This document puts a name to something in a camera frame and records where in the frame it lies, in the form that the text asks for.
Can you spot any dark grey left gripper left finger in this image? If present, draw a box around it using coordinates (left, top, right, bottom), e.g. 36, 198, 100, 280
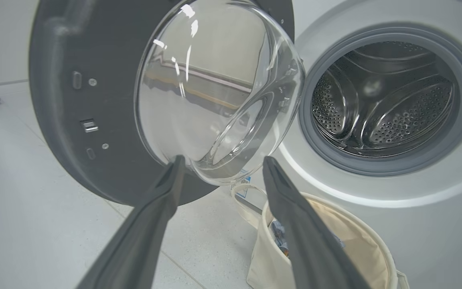
75, 155, 186, 289

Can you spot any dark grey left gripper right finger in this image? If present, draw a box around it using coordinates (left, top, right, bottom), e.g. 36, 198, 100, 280
262, 156, 372, 289

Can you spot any blue patterned garment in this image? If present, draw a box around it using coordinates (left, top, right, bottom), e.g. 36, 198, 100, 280
269, 219, 346, 257

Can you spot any washing machine door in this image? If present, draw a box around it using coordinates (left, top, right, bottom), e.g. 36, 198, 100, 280
28, 0, 307, 208

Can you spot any cream canvas laundry basket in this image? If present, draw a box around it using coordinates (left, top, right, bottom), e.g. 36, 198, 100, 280
231, 183, 410, 289

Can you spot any white Hisense washing machine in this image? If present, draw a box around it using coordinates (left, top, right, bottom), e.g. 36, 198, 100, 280
231, 0, 462, 289

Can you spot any stainless steel washing machine drum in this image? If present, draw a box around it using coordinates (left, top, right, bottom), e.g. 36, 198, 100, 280
310, 40, 461, 158

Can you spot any blue energy label sticker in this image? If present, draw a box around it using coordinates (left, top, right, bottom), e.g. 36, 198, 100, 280
237, 175, 252, 200

